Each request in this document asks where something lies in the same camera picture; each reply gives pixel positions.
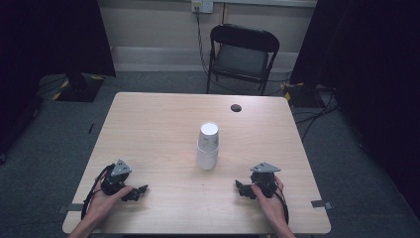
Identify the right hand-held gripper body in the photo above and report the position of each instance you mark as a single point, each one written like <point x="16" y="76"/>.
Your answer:
<point x="264" y="180"/>

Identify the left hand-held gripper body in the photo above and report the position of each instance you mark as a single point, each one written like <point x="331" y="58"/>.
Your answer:
<point x="116" y="180"/>

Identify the white paper cup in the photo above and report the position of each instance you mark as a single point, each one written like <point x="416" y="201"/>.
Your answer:
<point x="209" y="135"/>
<point x="207" y="159"/>

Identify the person's left hand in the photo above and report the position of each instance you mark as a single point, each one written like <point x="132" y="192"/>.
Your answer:
<point x="104" y="201"/>

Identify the person's right hand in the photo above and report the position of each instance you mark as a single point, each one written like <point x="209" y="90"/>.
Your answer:
<point x="269" y="206"/>

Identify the grey tape strip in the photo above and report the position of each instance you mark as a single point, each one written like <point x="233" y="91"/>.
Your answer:
<point x="321" y="204"/>
<point x="73" y="208"/>

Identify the small black floor strip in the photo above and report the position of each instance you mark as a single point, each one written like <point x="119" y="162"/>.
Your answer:
<point x="91" y="128"/>

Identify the black table grommet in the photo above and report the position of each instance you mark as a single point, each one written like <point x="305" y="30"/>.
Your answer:
<point x="236" y="108"/>

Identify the black stand base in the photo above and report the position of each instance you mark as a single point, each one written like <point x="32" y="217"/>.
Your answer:
<point x="298" y="95"/>
<point x="79" y="87"/>

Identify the black folding chair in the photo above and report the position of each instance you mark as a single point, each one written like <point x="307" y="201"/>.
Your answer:
<point x="242" y="56"/>

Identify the black curtain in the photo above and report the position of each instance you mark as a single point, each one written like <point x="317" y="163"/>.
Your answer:
<point x="369" y="82"/>
<point x="49" y="43"/>

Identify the white wall socket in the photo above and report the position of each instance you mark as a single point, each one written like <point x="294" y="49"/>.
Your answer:
<point x="202" y="6"/>

